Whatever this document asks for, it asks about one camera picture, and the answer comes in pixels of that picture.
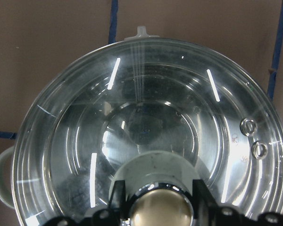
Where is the glass pot lid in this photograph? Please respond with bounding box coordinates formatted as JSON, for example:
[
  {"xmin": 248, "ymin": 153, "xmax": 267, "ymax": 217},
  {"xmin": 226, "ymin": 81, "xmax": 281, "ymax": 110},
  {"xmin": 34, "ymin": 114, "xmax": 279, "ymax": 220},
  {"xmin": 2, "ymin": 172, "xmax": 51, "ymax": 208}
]
[{"xmin": 11, "ymin": 37, "xmax": 283, "ymax": 226}]

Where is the brown paper table mat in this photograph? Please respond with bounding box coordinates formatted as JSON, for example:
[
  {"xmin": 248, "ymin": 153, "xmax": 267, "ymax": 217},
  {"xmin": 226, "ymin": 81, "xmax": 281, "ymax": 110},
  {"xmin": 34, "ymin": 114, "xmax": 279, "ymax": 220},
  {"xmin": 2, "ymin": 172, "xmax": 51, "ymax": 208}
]
[{"xmin": 0, "ymin": 0, "xmax": 283, "ymax": 226}]

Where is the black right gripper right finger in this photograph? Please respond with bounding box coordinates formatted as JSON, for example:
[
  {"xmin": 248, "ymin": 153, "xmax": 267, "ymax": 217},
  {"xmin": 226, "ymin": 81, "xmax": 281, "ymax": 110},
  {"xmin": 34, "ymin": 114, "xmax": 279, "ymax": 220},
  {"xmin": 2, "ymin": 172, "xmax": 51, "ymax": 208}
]
[{"xmin": 192, "ymin": 179, "xmax": 219, "ymax": 221}]

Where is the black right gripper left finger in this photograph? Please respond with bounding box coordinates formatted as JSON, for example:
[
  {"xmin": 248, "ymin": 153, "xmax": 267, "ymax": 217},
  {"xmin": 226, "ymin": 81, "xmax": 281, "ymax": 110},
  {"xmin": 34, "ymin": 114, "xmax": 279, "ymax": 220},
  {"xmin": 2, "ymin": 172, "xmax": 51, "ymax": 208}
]
[{"xmin": 108, "ymin": 180, "xmax": 127, "ymax": 219}]

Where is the pale green steel pot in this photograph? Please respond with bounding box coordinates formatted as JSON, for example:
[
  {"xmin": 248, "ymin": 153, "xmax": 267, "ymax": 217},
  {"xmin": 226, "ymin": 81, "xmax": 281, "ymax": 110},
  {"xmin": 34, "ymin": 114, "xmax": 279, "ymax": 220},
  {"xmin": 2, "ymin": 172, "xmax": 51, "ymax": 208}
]
[{"xmin": 0, "ymin": 25, "xmax": 283, "ymax": 210}]

